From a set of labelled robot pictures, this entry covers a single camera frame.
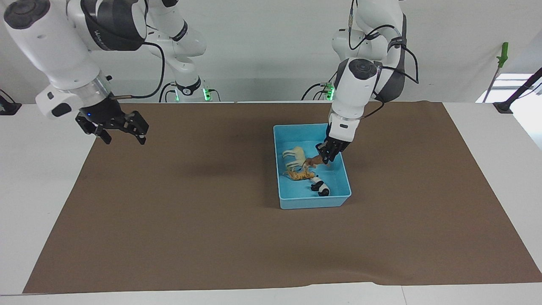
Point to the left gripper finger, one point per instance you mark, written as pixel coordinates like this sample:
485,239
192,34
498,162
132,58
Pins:
324,153
336,154

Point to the cream horse toy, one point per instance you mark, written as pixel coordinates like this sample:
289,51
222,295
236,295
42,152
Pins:
298,154

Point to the blue plastic storage box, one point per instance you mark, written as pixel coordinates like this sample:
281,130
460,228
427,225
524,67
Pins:
296,199

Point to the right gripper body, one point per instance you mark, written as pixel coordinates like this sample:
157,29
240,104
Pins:
101,111

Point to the black and white animal toy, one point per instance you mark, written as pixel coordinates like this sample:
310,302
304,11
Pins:
319,185

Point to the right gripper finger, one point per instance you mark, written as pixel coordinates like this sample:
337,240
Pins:
136,123
94,128

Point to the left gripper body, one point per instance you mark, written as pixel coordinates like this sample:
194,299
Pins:
338,145

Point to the black stand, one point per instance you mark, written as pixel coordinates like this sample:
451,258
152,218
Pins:
518,91
9,106

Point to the brown animal toy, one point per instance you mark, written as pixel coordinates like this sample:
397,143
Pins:
313,161

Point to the orange tiger toy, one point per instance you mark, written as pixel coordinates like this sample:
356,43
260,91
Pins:
298,175

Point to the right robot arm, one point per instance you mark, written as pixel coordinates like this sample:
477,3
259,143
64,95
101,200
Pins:
55,46

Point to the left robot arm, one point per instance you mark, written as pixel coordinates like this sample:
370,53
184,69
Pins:
358,84

